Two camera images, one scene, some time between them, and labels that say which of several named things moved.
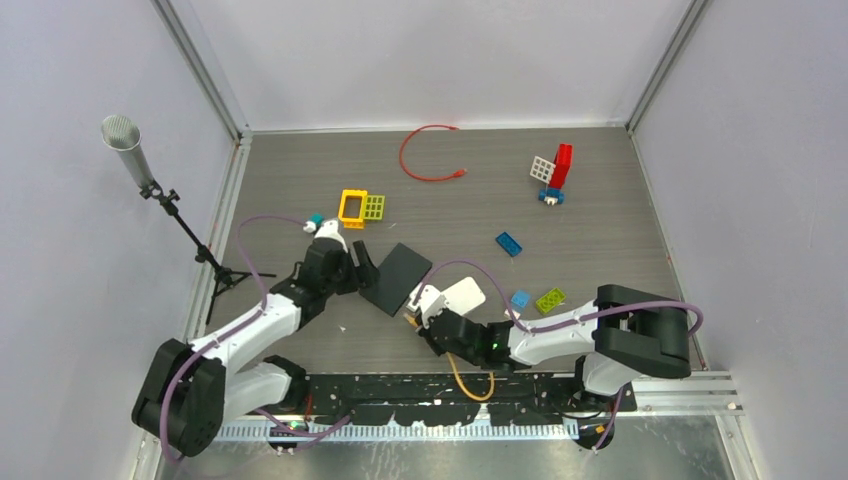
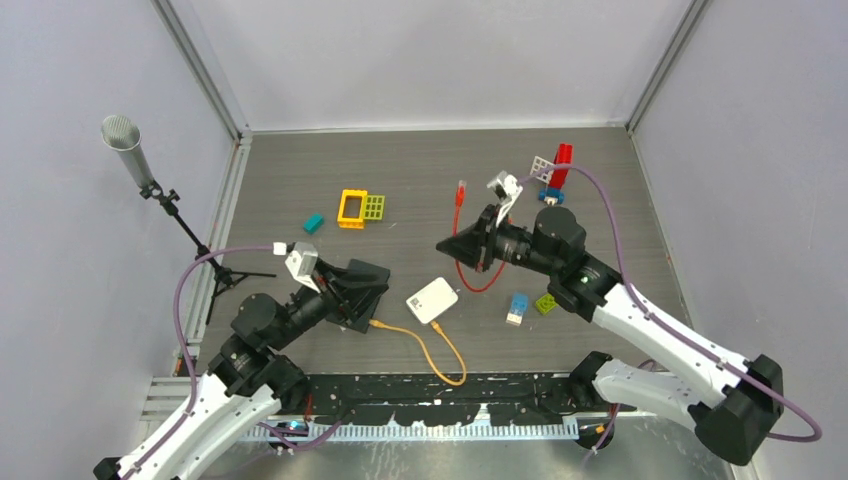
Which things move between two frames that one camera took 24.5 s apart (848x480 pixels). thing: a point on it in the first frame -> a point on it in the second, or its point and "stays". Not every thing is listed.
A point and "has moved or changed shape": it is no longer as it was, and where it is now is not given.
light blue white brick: [520, 300] stays
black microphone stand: [222, 278] stays
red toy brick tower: [562, 165] stays
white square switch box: [463, 295] has moved or changed shape
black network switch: [399, 276] -> [361, 303]
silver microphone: [124, 135] stays
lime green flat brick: [550, 300] stays
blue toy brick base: [553, 192] stays
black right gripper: [438, 348] -> [475, 247]
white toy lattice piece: [542, 169] stays
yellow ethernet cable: [415, 323] -> [461, 380]
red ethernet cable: [458, 173] -> [460, 197]
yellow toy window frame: [352, 221] stays
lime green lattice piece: [374, 209] stays
